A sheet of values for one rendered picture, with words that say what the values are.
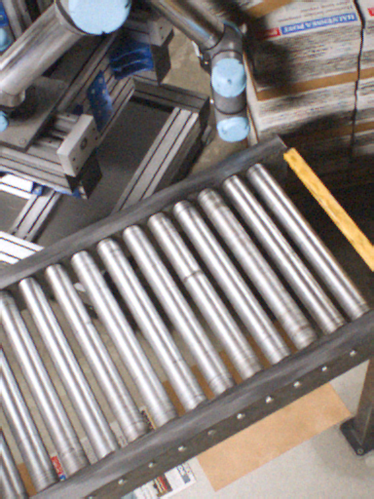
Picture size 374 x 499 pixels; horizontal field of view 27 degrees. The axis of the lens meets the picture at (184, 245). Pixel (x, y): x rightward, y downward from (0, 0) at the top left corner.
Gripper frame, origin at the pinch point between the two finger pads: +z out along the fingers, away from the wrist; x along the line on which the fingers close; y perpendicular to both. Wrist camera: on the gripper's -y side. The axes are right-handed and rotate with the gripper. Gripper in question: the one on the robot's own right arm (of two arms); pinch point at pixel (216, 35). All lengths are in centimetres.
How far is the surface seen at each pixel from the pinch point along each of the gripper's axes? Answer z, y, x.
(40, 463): -104, 15, 47
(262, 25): -0.2, -3.3, -11.5
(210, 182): -45.2, 1.1, 8.3
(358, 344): -90, -7, -14
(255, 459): -87, -74, 35
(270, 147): -37.9, -4.2, -5.9
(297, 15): 1.5, -6.5, -20.5
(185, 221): -54, 3, 15
